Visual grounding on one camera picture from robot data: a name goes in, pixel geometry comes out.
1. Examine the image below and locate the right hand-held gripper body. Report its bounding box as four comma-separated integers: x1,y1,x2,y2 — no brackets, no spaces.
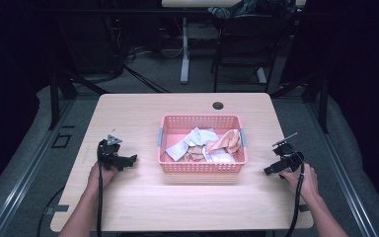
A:
271,131,306,174

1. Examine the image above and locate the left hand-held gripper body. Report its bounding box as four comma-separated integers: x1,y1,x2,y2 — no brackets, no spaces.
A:
97,133,128,171

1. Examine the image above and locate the person's left hand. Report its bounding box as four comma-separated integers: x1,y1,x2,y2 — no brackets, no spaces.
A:
87,160,118,196

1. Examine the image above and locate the person's right hand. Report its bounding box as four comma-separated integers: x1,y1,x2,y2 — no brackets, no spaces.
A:
278,162,320,202

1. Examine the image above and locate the pink plastic basket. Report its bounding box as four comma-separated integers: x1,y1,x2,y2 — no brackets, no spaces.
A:
156,114,249,175

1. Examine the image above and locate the white cloth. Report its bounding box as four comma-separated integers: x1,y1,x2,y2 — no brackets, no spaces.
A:
201,144,237,164

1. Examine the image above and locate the orange cloth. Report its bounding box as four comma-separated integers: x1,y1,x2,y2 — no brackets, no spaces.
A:
205,128,243,156

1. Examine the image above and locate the brown cloth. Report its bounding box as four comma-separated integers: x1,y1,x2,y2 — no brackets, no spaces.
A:
179,145,208,163

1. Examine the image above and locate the light blue cloth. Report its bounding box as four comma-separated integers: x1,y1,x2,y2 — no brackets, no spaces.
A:
165,126,220,163

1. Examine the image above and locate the black metal stand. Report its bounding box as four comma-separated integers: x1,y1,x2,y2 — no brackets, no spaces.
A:
48,63,110,131
269,62,330,134

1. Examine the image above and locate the white desk foot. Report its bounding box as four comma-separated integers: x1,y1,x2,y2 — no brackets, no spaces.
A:
256,66,268,85

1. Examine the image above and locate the white desk leg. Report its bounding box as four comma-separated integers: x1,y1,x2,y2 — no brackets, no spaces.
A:
180,17,191,85

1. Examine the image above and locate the black chair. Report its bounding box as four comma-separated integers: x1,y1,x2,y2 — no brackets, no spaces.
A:
210,12,279,94

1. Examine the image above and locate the dark clothing on chair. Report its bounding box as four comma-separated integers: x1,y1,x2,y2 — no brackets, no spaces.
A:
207,0,297,20

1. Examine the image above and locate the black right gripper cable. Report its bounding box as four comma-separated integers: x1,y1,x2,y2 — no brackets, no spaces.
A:
283,161,306,237

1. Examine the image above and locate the aluminium floor rail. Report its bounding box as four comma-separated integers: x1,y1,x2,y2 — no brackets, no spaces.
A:
307,102,379,237
0,98,77,237

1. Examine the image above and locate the black floor cable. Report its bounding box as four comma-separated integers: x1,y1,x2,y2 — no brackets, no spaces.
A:
123,64,172,94

